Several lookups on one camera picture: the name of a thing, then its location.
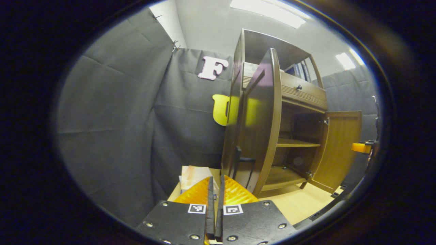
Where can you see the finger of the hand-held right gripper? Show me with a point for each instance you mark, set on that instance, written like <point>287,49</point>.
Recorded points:
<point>361,148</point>

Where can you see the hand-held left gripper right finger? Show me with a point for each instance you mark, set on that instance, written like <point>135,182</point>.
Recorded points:
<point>219,217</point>

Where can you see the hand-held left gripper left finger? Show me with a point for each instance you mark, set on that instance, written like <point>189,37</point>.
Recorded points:
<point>210,211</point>

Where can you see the wooden cabinet door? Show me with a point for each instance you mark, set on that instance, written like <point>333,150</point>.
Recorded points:
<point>262,129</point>
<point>340,146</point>

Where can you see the wooden double-door shoe cabinet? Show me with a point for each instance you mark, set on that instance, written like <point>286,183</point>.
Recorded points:
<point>272,44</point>

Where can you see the metal door hinge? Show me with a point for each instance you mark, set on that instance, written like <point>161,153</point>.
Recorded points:
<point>326,121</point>
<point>309,174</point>

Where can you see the stack of paper booklets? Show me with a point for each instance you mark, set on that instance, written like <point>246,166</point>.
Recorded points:
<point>194,177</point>

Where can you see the wooden inner shelf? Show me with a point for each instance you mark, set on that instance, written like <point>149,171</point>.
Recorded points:
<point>296,143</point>

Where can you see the small ceiling light panel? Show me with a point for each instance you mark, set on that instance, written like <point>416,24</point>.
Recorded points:
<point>345,61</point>

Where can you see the wooden drawer with black knob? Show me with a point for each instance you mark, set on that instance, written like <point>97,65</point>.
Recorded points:
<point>306,97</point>

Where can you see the grey spine book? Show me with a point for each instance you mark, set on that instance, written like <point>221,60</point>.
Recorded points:
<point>300,70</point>

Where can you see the dark blue book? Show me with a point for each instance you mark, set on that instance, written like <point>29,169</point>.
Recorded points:
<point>291,70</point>

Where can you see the black backdrop cloth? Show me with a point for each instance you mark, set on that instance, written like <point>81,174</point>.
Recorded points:
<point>109,119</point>

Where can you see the large ceiling light panel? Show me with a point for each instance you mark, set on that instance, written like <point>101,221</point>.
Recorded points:
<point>269,10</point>

